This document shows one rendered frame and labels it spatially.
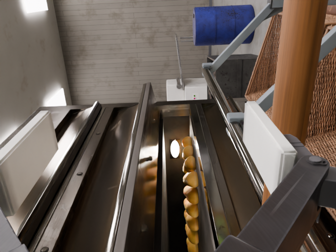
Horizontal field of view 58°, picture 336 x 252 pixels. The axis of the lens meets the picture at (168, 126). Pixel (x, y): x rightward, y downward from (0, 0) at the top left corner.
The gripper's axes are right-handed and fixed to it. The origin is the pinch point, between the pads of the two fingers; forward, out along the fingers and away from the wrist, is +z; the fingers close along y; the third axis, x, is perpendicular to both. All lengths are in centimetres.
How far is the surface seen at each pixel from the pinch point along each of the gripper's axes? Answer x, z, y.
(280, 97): 0.1, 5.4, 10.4
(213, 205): -54, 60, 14
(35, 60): -127, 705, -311
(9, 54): -92, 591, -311
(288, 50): 3.9, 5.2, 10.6
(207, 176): -54, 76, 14
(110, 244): -41, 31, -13
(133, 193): -40, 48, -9
